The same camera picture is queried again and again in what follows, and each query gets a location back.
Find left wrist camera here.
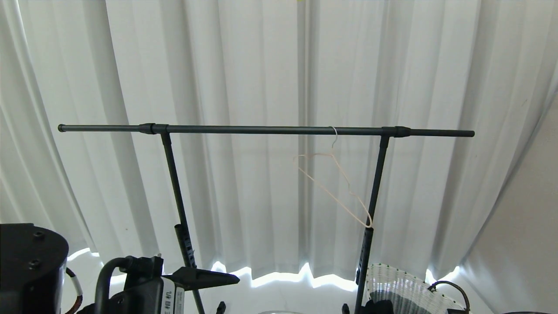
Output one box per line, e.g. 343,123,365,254
124,254,165,280

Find black garment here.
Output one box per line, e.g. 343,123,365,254
365,299,395,314

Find pink clothes hanger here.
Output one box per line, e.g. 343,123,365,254
293,126,374,229

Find white curtain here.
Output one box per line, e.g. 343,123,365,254
0,0,558,280

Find white laundry basket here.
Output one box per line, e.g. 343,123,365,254
365,263,472,314

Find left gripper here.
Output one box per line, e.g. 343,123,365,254
105,266,241,314

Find black clothes rack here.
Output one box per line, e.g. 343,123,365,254
58,123,476,314

